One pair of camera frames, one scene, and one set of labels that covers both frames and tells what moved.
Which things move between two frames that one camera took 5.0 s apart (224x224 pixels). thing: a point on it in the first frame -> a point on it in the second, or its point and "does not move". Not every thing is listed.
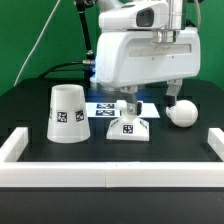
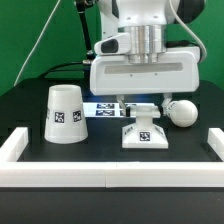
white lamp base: [128, 127] -> [144, 134]
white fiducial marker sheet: [110, 110] does not move
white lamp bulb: [183, 113] does not move
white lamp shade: [68, 117] does not move
